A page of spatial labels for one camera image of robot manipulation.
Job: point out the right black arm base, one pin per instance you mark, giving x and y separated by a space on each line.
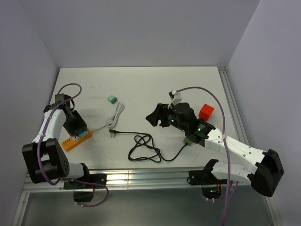
211 187

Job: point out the green power strip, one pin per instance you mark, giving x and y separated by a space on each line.
187 142

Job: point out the green plug adapter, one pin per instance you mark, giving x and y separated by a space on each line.
112 99

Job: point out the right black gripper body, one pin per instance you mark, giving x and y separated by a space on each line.
170 118

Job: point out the aluminium side frame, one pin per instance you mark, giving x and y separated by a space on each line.
242 137

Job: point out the red cube plug adapter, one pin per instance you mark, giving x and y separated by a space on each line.
205 112

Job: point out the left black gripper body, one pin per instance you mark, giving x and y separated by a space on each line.
74 123

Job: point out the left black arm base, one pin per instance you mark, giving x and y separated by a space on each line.
87 182

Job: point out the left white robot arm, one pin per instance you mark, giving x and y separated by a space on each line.
44 157

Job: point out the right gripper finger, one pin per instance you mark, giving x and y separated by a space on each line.
160 109
153 119

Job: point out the light blue plug adapter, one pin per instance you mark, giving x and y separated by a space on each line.
82 132

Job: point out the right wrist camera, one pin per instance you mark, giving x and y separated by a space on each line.
175 97

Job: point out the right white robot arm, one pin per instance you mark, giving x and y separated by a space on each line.
263 170

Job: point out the aluminium mounting rail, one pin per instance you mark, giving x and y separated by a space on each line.
124 179

